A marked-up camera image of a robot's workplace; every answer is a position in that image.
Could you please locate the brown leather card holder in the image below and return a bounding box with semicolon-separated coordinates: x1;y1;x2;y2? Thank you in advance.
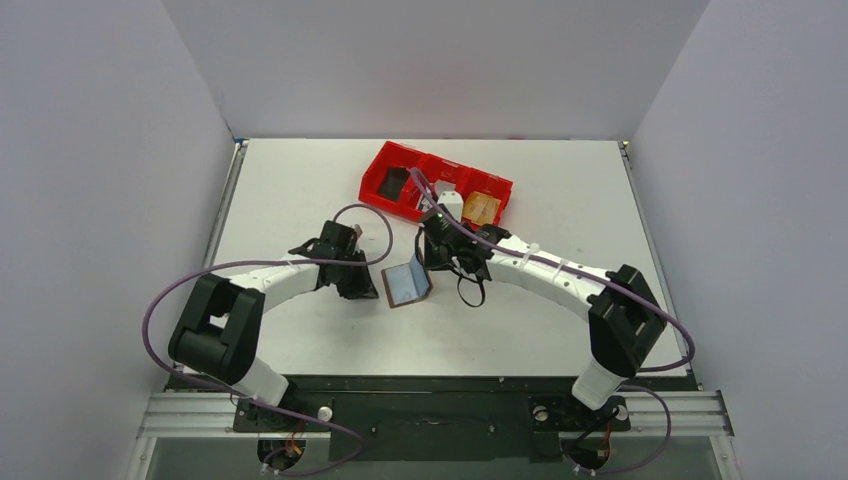
381;255;433;308

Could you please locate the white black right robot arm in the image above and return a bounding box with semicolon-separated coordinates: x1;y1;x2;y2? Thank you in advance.
419;208;667;427

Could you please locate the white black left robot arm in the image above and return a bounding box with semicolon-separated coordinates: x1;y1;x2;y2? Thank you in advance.
168;220;378;430

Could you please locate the yellow card in bin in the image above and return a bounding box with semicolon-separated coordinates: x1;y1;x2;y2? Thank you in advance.
462;191;502;226

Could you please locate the black card in bin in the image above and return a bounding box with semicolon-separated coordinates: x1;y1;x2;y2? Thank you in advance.
376;167;410;203

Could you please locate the red three-compartment plastic bin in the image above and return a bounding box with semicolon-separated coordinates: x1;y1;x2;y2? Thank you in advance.
358;141;513;223

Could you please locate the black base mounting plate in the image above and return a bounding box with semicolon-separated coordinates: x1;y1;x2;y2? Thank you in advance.
144;375;694;463

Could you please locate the aluminium front rail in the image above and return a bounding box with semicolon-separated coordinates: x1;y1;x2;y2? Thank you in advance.
138;391;734;438

